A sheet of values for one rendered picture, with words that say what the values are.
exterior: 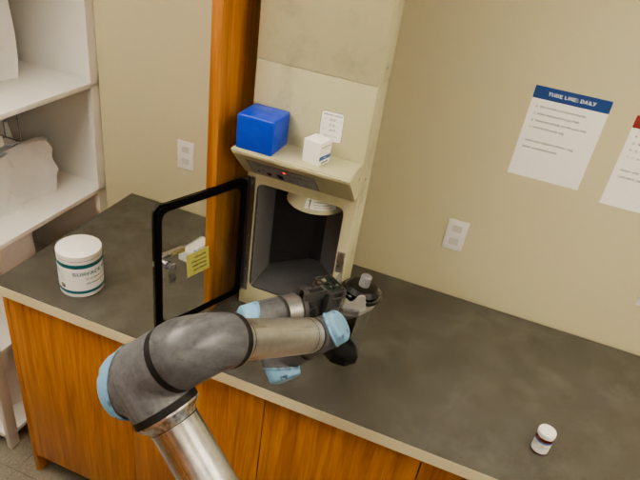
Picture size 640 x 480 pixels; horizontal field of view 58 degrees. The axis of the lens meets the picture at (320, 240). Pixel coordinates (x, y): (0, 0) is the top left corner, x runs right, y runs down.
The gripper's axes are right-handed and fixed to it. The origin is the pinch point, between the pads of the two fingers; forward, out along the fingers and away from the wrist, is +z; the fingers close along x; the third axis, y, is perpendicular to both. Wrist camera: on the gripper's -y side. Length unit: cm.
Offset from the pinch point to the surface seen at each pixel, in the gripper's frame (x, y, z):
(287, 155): 25.7, 29.4, -13.0
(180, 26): 106, 38, -8
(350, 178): 9.7, 30.5, -4.7
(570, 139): -1, 42, 66
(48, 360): 66, -61, -62
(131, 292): 56, -31, -39
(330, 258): 31.6, -12.5, 16.8
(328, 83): 26, 48, -5
